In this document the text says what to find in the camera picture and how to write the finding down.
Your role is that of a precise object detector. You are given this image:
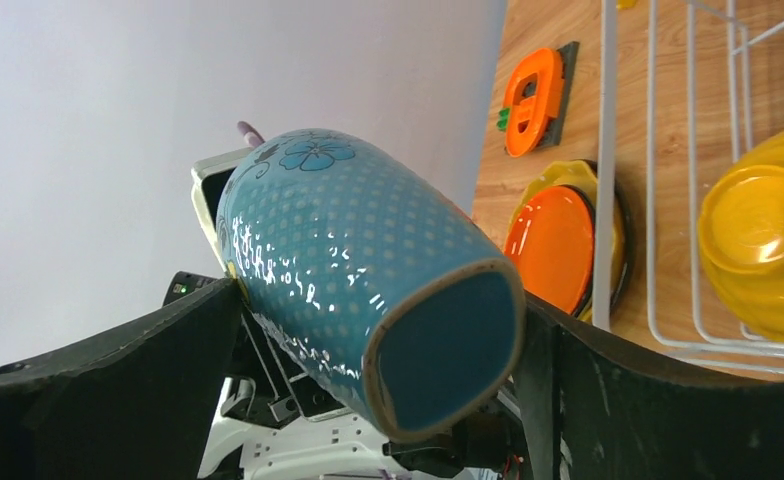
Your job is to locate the blue dotted mug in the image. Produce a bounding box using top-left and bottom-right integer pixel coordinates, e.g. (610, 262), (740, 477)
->
(214, 129), (525, 442)

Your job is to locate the yellow ribbed bowl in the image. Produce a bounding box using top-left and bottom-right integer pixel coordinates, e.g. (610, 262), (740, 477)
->
(697, 131), (784, 342)

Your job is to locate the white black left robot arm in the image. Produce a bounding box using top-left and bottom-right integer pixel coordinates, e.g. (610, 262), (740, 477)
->
(199, 261), (522, 479)

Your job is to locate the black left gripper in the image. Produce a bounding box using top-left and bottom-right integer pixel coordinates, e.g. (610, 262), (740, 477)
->
(162, 271), (329, 429)

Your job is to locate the yellow dotted plate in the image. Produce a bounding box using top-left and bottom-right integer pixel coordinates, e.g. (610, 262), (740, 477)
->
(507, 158), (628, 325)

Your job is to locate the yellow toy block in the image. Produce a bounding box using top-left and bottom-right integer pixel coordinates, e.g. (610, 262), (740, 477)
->
(617, 0), (638, 10)

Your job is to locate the black plate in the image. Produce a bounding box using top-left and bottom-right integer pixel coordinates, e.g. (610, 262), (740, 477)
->
(567, 160), (636, 313)

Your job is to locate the orange plate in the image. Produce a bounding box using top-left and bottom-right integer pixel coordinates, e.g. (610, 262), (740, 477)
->
(504, 185), (595, 316)

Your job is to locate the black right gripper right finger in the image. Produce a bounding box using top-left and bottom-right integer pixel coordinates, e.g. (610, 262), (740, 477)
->
(514, 296), (784, 479)

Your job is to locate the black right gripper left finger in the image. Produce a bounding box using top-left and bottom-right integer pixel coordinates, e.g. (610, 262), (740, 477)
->
(0, 279), (242, 479)

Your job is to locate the white wire dish rack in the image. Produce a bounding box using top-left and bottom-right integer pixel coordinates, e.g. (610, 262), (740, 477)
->
(591, 1), (784, 376)

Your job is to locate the orange handle toy on pad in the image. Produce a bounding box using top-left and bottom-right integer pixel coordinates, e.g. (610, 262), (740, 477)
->
(496, 41), (580, 158)

